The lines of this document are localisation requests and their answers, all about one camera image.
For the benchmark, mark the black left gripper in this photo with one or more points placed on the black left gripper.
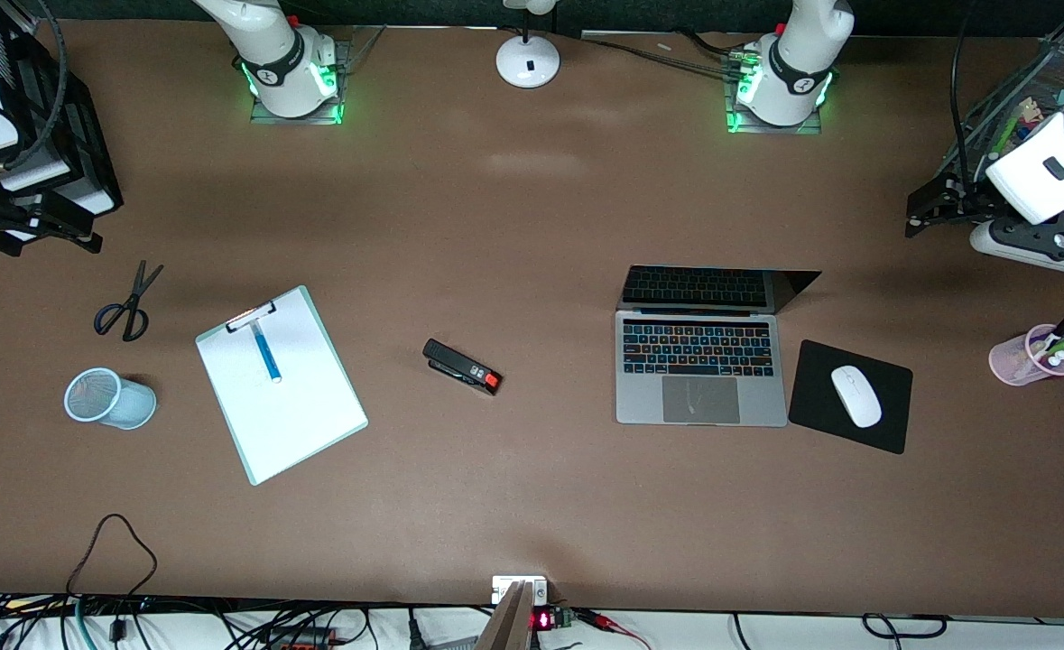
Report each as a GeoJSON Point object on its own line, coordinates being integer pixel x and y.
{"type": "Point", "coordinates": [966, 196]}

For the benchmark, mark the blue marker white cap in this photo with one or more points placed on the blue marker white cap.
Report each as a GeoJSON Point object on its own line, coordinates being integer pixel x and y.
{"type": "Point", "coordinates": [265, 352]}

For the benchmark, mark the silver laptop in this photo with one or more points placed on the silver laptop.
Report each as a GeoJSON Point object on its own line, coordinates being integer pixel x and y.
{"type": "Point", "coordinates": [703, 397]}

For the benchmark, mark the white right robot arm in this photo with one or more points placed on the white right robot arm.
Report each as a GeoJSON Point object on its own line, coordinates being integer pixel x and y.
{"type": "Point", "coordinates": [279, 54]}

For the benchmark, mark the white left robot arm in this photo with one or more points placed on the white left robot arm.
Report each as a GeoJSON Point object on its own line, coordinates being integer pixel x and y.
{"type": "Point", "coordinates": [798, 63]}

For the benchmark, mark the dark blue marker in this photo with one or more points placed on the dark blue marker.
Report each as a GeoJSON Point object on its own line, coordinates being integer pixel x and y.
{"type": "Point", "coordinates": [1025, 134]}

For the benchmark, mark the black capped marker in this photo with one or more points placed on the black capped marker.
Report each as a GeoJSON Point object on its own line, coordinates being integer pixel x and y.
{"type": "Point", "coordinates": [1059, 329]}

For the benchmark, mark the black stacked paper tray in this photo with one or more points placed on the black stacked paper tray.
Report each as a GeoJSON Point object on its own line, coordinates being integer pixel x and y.
{"type": "Point", "coordinates": [89, 144]}

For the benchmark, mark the green pen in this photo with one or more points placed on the green pen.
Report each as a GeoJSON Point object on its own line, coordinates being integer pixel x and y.
{"type": "Point", "coordinates": [1003, 135]}

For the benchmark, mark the black scissors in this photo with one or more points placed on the black scissors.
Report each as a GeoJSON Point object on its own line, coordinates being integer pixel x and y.
{"type": "Point", "coordinates": [135, 293]}

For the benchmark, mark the tan wooden piece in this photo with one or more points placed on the tan wooden piece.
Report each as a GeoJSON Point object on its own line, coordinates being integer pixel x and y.
{"type": "Point", "coordinates": [1025, 110]}

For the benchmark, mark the pink translucent pen cup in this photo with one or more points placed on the pink translucent pen cup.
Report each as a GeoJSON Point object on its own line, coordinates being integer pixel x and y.
{"type": "Point", "coordinates": [1010, 361]}

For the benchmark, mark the blue mesh pen cup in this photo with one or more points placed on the blue mesh pen cup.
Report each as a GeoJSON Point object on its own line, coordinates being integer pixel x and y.
{"type": "Point", "coordinates": [130, 402]}

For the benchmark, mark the white computer mouse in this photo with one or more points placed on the white computer mouse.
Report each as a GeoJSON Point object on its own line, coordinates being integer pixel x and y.
{"type": "Point", "coordinates": [856, 397]}

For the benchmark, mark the black mouse pad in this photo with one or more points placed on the black mouse pad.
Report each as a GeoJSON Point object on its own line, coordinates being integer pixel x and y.
{"type": "Point", "coordinates": [811, 406]}

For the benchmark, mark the light green clipboard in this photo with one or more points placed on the light green clipboard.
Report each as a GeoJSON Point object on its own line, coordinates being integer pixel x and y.
{"type": "Point", "coordinates": [250, 315]}

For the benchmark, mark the white paper sheet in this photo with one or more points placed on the white paper sheet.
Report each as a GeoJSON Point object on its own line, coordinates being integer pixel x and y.
{"type": "Point", "coordinates": [297, 424]}

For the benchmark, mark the white lamp base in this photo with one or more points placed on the white lamp base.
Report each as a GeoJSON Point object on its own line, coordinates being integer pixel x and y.
{"type": "Point", "coordinates": [528, 63]}

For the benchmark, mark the black stapler red tip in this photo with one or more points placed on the black stapler red tip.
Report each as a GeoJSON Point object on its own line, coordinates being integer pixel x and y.
{"type": "Point", "coordinates": [459, 366]}

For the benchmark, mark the black red power strip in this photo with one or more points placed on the black red power strip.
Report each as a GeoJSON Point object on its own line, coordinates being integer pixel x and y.
{"type": "Point", "coordinates": [301, 639]}

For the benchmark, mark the red LED circuit board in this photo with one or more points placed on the red LED circuit board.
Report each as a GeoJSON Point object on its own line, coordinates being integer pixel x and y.
{"type": "Point", "coordinates": [545, 620]}

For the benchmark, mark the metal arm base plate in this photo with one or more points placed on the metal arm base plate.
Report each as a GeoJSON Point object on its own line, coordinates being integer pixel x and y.
{"type": "Point", "coordinates": [297, 117]}
{"type": "Point", "coordinates": [771, 129]}

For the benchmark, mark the white bracket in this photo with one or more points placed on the white bracket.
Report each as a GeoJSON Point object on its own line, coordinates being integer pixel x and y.
{"type": "Point", "coordinates": [500, 587]}

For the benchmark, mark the wooden post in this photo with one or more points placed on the wooden post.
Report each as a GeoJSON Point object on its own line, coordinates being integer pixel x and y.
{"type": "Point", "coordinates": [504, 623]}

